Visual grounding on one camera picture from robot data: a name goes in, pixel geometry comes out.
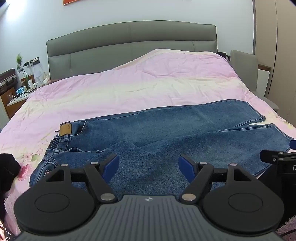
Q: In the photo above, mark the blue denim pants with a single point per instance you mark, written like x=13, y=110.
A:
x=175, y=129

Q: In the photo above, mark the dark brown suitcase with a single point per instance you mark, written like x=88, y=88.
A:
x=8, y=80

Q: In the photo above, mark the small green plant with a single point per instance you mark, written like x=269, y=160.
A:
x=19, y=60

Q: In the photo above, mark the pink fuzzy blanket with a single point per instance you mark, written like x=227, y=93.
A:
x=12, y=208

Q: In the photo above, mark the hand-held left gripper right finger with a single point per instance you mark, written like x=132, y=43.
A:
x=185, y=166

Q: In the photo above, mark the white side cabinet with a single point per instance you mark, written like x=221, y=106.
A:
x=264, y=78

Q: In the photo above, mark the black wall socket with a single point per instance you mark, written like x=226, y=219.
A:
x=32, y=61

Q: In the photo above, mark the blue tissue box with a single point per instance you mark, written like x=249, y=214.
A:
x=21, y=90

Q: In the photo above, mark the pink floral bed blanket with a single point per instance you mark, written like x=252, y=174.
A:
x=138, y=85

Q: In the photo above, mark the orange wall picture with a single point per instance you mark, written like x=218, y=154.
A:
x=71, y=1

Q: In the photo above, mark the grey padded headboard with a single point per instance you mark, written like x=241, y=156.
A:
x=129, y=46

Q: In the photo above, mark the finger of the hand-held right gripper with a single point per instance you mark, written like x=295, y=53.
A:
x=269, y=156
x=293, y=144

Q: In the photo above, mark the dark cloth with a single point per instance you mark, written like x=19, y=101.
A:
x=8, y=173

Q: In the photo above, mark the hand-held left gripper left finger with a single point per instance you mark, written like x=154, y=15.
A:
x=112, y=165

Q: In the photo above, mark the wooden bedside table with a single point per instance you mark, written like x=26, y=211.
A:
x=13, y=105

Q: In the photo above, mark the grey upholstered chair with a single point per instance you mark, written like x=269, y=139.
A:
x=245, y=67

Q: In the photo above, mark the beige wardrobe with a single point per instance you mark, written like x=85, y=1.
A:
x=277, y=46

